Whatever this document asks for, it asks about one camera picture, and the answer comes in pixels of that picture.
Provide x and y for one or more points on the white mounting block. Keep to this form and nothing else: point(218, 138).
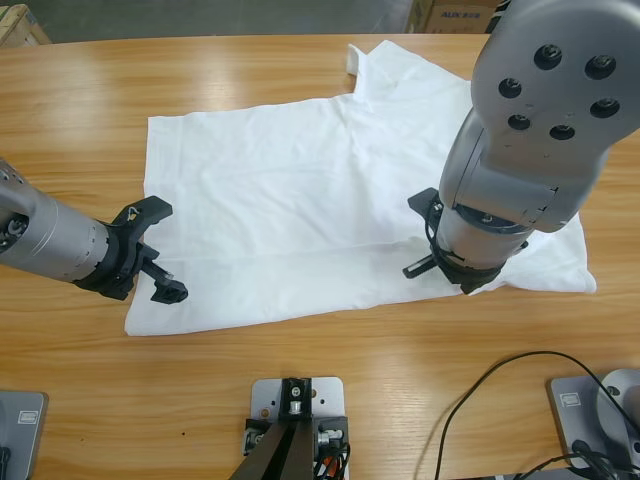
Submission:
point(330, 395)

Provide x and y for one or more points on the black corner bracket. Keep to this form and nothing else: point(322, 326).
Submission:
point(332, 425)
point(252, 430)

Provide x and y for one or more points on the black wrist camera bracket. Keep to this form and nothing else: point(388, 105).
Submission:
point(152, 207)
point(425, 202)

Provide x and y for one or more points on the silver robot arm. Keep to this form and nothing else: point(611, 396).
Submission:
point(540, 125)
point(45, 240)

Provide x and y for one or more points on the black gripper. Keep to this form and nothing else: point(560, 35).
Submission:
point(475, 277)
point(117, 265)

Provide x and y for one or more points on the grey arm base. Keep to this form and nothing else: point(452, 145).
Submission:
point(575, 425)
point(25, 440)

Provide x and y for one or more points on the cardboard box blue print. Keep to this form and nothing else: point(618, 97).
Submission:
point(450, 22)

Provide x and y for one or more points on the dark camera post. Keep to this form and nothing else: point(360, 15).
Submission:
point(280, 450)

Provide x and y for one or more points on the white t-shirt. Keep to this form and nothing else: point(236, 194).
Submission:
point(300, 200)

